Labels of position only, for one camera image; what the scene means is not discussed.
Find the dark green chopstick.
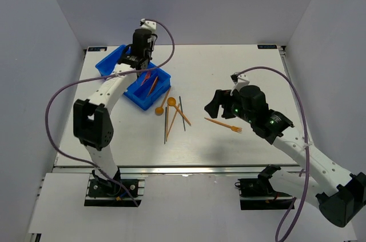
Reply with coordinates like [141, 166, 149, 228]
[164, 106, 168, 144]
[178, 96, 187, 132]

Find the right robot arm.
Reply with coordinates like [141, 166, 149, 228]
[204, 85, 365, 228]

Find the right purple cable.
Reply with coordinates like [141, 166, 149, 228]
[236, 66, 311, 242]

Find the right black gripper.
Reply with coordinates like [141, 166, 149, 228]
[204, 90, 254, 124]

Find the orange chopstick crossing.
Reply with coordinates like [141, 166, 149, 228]
[174, 106, 191, 126]

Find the red-orange chopstick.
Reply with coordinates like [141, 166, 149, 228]
[147, 76, 158, 96]

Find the orange chopstick long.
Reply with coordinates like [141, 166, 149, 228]
[165, 106, 177, 141]

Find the orange spoon large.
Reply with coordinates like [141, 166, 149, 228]
[166, 97, 178, 142]

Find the right table logo sticker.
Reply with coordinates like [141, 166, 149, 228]
[257, 44, 277, 49]

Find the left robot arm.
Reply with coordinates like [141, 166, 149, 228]
[73, 25, 157, 196]

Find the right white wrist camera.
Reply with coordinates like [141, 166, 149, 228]
[230, 72, 250, 96]

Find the blue divided plastic tray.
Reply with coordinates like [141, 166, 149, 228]
[95, 45, 171, 110]

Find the orange fork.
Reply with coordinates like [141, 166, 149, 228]
[205, 117, 242, 133]

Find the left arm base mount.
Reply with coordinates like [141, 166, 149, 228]
[84, 170, 145, 208]

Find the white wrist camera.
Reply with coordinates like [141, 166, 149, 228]
[230, 72, 250, 96]
[140, 18, 157, 33]

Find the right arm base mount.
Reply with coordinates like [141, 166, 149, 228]
[234, 165, 294, 211]

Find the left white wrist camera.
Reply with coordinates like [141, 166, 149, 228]
[140, 18, 157, 33]

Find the red-orange plastic fork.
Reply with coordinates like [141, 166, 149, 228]
[141, 72, 152, 86]

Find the orange spoon small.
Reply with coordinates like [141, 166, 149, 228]
[155, 88, 170, 116]

